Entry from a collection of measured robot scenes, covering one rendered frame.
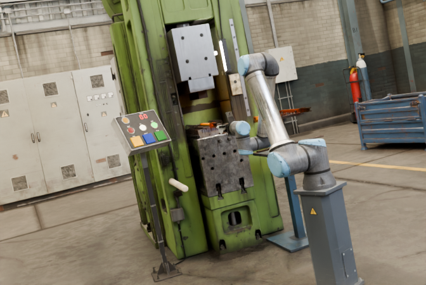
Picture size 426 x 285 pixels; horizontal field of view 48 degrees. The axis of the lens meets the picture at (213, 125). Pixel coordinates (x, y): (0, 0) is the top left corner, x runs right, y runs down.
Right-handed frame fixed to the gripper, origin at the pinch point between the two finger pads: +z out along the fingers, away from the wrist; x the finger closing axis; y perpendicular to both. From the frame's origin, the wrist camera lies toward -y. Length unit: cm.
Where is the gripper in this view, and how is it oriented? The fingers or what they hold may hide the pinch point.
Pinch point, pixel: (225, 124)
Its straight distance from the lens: 340.0
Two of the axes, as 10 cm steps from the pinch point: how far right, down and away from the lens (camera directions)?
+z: -2.9, 0.0, 9.6
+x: 9.4, -2.0, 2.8
